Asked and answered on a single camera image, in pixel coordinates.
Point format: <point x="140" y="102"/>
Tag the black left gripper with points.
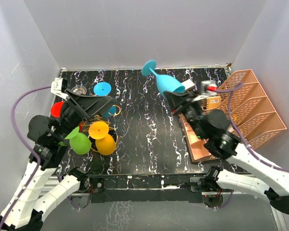
<point x="102" y="104"/>

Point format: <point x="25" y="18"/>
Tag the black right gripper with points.
<point x="175" y="100"/>

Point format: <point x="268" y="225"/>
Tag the teal wine glass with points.
<point x="164" y="82"/>

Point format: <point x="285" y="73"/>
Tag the yellow wine glass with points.
<point x="104" y="142"/>

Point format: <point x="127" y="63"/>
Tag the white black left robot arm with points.
<point x="27" y="210"/>

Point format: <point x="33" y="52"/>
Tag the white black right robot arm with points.
<point x="268" y="181"/>

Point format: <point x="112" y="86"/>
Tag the clear wine glass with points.
<point x="80" y="90"/>

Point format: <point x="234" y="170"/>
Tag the red wine glass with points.
<point x="60" y="111"/>

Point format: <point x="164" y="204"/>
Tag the green wine glass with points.
<point x="78" y="141"/>

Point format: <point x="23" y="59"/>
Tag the white small box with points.
<point x="188" y="85"/>

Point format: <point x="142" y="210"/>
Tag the pink plastic file organizer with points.
<point x="250" y="108"/>

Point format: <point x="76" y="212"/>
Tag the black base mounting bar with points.
<point x="147" y="187"/>

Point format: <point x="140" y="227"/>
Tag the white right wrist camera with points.
<point x="207" y="89"/>

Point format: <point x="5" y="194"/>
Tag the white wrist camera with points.
<point x="207" y="89"/>
<point x="58" y="87"/>

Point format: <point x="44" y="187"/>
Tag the gold wire glass rack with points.
<point x="84" y="127"/>

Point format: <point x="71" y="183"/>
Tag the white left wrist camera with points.
<point x="58" y="87"/>

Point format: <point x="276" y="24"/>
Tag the aluminium frame rail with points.
<point x="243" y="213"/>

